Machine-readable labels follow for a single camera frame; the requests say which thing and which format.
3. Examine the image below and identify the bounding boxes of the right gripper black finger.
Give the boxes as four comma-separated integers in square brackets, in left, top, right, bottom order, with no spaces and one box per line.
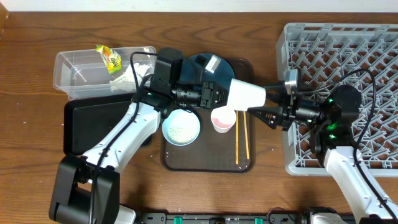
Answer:
[264,81,287,105]
[247,106,284,129]

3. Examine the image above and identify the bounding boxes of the blue plate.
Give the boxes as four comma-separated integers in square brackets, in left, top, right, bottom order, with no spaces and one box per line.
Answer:
[179,54,235,90]

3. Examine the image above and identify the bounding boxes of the pink cup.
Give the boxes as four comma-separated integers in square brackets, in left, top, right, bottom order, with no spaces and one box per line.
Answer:
[210,106,236,134]

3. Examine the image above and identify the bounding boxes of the white cup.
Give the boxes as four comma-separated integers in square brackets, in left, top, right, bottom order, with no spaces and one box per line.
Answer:
[226,78,266,111]

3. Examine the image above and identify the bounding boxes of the light blue rice bowl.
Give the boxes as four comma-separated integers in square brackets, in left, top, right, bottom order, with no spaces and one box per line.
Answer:
[162,109,201,146]

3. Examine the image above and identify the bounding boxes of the white tissue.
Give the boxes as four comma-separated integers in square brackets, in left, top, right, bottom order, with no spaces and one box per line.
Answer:
[109,63,150,91]

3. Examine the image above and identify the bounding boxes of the yellow snack wrapper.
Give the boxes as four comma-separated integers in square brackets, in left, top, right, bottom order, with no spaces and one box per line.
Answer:
[95,45,122,74]

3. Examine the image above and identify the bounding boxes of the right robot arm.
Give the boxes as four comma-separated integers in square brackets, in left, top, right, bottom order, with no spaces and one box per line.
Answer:
[248,85,397,223]

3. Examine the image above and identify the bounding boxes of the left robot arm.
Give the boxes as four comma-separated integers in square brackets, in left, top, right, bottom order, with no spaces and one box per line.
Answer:
[49,47,235,223]

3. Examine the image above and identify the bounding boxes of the grey dishwasher rack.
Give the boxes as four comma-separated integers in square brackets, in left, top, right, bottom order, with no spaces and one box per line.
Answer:
[276,23,397,177]

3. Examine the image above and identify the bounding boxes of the right wooden chopstick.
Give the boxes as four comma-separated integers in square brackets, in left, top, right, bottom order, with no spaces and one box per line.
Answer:
[243,111,250,160]

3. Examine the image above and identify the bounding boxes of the brown serving tray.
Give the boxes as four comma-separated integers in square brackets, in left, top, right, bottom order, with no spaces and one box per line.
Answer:
[160,57,256,174]

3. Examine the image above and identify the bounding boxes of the black tray bin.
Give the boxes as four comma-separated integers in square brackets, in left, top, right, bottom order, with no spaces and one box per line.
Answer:
[63,92,153,156]

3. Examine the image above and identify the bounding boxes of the clear plastic bin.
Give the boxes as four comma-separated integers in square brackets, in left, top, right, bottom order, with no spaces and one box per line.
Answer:
[53,46,156,100]

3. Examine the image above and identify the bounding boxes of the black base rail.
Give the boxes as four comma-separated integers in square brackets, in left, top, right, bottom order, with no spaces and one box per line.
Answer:
[133,207,310,224]

